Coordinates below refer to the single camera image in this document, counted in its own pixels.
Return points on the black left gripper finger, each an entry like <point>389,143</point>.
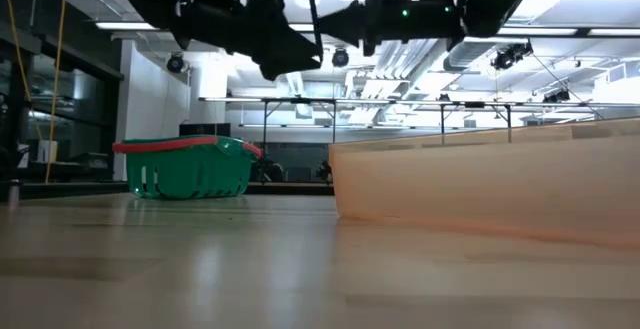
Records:
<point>285,59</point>
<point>280,16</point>

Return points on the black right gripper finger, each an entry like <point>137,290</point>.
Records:
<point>350,21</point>

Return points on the black background box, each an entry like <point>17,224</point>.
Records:
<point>205,129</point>

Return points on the dark background equipment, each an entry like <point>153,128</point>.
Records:
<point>267,169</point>

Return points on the black background device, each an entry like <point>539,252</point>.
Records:
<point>324,171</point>

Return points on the orange translucent plastic bin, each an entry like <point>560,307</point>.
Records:
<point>475,189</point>

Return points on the white container on shelf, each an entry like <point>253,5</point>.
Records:
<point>47,151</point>

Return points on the small silver cylinder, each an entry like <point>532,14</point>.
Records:
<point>13,191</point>

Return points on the black ceiling camera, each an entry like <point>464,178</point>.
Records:
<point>175,63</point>
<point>557,96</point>
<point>510,56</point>
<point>340,57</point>

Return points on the silver ventilation duct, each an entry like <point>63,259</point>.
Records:
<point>465,56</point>

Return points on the long ceiling light rail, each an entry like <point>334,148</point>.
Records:
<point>125,25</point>

